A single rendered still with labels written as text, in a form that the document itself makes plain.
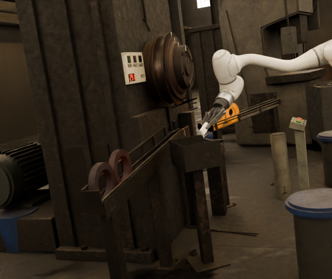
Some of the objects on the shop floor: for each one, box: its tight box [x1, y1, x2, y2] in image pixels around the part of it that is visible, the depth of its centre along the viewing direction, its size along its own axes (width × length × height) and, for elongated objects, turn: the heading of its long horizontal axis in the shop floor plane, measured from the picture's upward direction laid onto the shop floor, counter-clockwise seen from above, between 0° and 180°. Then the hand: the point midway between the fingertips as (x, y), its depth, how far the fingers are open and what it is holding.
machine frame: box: [15, 0, 190, 264], centre depth 295 cm, size 73×108×176 cm
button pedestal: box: [289, 117, 310, 193], centre depth 325 cm, size 16×24×62 cm, turn 20°
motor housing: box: [207, 143, 227, 215], centre depth 315 cm, size 13×22×54 cm, turn 20°
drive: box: [0, 126, 60, 252], centre depth 325 cm, size 104×95×178 cm
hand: (204, 128), depth 211 cm, fingers closed
